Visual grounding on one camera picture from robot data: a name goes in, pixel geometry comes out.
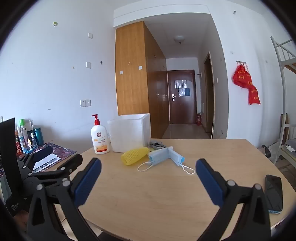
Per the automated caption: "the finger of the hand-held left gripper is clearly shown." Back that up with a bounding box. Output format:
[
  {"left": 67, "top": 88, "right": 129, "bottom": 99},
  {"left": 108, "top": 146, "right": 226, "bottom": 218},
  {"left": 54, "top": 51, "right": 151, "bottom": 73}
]
[
  {"left": 16, "top": 146, "right": 53, "bottom": 177},
  {"left": 23, "top": 153, "right": 84, "bottom": 187}
]

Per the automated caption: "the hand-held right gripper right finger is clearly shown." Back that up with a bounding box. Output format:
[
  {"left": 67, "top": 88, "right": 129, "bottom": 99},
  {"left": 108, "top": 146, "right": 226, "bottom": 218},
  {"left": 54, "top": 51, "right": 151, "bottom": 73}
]
[{"left": 195, "top": 158, "right": 271, "bottom": 241}]

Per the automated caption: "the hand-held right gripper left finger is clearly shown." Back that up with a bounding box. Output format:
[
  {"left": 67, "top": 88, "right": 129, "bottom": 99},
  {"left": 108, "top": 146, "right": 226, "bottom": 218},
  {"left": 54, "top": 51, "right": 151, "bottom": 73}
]
[{"left": 26, "top": 157, "right": 102, "bottom": 241}]

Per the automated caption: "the blue face mask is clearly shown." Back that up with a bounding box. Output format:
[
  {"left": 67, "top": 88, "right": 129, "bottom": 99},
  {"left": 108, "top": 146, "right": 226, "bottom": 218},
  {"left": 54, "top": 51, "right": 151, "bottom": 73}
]
[
  {"left": 137, "top": 146, "right": 174, "bottom": 172},
  {"left": 170, "top": 149, "right": 196, "bottom": 175}
]

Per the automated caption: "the yellow foam net sleeve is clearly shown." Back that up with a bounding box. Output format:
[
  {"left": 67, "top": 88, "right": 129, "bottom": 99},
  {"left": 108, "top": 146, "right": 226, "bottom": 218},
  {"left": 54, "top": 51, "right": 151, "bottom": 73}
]
[{"left": 121, "top": 147, "right": 151, "bottom": 166}]

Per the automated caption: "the white foam box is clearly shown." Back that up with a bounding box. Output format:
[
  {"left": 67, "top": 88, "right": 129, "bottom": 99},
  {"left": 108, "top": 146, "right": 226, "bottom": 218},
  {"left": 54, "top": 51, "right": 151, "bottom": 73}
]
[{"left": 107, "top": 113, "right": 151, "bottom": 153}]

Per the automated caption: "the grey cloth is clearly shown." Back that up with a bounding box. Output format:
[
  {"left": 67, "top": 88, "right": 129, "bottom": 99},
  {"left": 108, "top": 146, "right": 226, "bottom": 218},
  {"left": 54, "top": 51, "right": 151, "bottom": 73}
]
[{"left": 148, "top": 139, "right": 165, "bottom": 149}]

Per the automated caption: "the printed paper leaflet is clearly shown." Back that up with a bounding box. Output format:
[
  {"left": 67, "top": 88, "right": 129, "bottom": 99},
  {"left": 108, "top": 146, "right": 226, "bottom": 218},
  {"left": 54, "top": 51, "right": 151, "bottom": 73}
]
[{"left": 32, "top": 153, "right": 61, "bottom": 172}]

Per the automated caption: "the teal tumbler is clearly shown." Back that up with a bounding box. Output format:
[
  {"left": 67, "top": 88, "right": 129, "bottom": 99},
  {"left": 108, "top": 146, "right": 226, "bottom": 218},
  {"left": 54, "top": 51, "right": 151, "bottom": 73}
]
[{"left": 34, "top": 127, "right": 44, "bottom": 146}]

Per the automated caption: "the orange cap bottle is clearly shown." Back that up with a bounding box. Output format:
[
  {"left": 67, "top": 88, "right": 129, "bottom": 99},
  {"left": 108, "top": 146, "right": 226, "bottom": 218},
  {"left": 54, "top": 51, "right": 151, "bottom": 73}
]
[{"left": 15, "top": 130, "right": 22, "bottom": 154}]

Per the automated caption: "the white bottle blue label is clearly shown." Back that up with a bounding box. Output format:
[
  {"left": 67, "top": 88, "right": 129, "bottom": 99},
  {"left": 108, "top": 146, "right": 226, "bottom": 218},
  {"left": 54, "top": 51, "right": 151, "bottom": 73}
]
[{"left": 18, "top": 130, "right": 28, "bottom": 153}]

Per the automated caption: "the white lotion pump bottle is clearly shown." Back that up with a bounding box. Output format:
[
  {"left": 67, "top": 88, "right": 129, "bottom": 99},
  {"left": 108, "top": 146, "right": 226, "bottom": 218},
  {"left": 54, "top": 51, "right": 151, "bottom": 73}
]
[{"left": 91, "top": 114, "right": 111, "bottom": 154}]

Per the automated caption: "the black smartphone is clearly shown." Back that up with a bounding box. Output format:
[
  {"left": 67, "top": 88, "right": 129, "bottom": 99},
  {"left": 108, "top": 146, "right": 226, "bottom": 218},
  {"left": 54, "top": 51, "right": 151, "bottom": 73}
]
[{"left": 264, "top": 174, "right": 283, "bottom": 215}]

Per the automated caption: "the dark brown entrance door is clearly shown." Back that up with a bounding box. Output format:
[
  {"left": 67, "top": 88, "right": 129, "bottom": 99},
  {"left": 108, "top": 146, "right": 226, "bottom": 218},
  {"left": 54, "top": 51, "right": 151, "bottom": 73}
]
[{"left": 167, "top": 70, "right": 197, "bottom": 125}]

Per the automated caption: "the grey bedding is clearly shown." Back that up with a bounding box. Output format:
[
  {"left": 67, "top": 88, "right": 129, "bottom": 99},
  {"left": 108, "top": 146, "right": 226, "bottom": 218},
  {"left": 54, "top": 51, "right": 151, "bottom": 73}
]
[{"left": 285, "top": 139, "right": 296, "bottom": 152}]

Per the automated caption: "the brown wooden board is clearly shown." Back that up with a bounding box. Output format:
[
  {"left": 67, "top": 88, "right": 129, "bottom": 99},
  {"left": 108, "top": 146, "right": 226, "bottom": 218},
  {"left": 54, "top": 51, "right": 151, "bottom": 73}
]
[{"left": 280, "top": 113, "right": 289, "bottom": 139}]

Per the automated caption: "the red printed cloth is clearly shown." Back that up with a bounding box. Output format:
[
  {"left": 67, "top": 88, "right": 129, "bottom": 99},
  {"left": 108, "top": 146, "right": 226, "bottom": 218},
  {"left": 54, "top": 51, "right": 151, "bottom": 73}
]
[
  {"left": 248, "top": 85, "right": 261, "bottom": 105},
  {"left": 232, "top": 65, "right": 252, "bottom": 89}
]

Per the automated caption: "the wooden wardrobe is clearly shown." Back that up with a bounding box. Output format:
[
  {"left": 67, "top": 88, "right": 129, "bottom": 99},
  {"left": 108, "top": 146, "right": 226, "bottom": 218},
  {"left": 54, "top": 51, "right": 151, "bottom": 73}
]
[{"left": 115, "top": 21, "right": 168, "bottom": 139}]

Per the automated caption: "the white metal bunk bed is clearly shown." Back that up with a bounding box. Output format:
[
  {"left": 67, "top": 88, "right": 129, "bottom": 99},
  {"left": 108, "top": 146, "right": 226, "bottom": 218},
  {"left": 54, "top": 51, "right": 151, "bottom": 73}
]
[{"left": 270, "top": 37, "right": 296, "bottom": 163}]

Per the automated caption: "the brown side door frame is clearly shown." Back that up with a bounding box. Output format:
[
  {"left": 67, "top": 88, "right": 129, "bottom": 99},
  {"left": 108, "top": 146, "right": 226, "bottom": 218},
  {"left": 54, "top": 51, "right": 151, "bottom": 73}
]
[{"left": 203, "top": 51, "right": 215, "bottom": 139}]

